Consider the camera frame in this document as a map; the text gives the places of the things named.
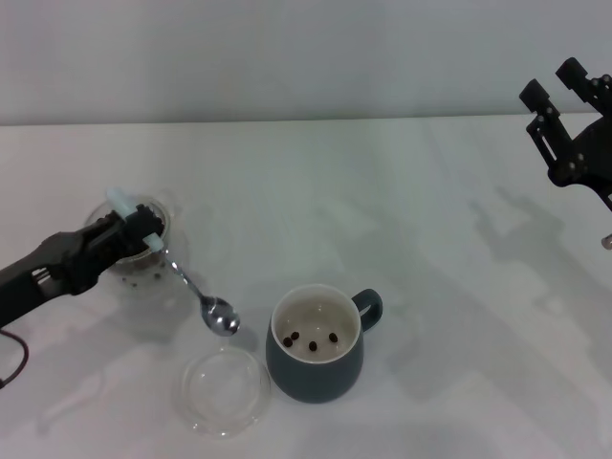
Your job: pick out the clear glass cup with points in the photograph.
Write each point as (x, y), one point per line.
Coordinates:
(168, 210)

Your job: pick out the dark mug white inside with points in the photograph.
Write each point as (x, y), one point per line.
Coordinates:
(311, 378)

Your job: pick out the clear glass saucer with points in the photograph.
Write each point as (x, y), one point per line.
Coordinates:
(179, 268)

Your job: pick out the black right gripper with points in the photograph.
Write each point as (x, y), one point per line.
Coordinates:
(590, 153)

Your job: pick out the round clear glass lid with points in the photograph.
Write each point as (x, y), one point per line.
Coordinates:
(225, 397)

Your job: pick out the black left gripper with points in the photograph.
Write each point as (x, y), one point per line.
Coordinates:
(57, 263)

